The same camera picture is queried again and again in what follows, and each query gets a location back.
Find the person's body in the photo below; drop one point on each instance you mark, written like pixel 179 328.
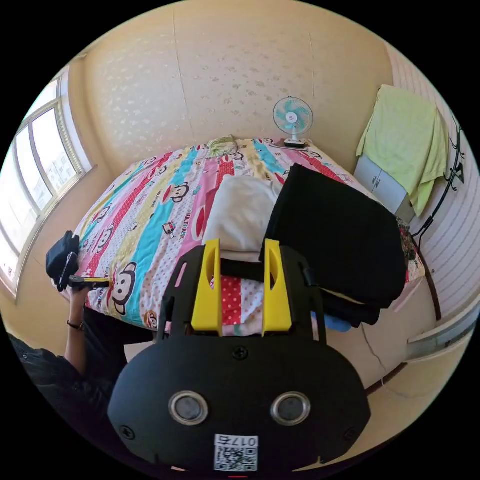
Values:
pixel 75 382

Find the person's left hand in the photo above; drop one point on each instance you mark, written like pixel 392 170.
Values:
pixel 77 302

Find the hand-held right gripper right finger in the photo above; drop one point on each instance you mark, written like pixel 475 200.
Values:
pixel 275 300

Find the bed with cartoon striped sheet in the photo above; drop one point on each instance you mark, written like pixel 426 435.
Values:
pixel 157 210

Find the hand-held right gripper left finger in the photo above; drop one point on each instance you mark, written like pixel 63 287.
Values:
pixel 205 296

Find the black metal coat stand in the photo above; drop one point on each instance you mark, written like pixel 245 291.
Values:
pixel 452 168

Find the person's left forearm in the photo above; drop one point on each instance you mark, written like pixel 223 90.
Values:
pixel 75 347

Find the grey cupboard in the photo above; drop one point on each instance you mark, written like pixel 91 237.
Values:
pixel 382 183

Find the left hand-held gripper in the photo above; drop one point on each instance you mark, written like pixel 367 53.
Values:
pixel 62 258

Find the light green towel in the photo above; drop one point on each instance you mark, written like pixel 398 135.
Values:
pixel 405 138

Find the window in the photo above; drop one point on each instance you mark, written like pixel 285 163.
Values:
pixel 33 176

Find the white and teal table fan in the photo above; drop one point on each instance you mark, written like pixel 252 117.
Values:
pixel 292 118

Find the beige long sleeve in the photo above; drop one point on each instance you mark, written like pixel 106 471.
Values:
pixel 240 210

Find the pile of clothes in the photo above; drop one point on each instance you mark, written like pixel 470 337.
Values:
pixel 337 240

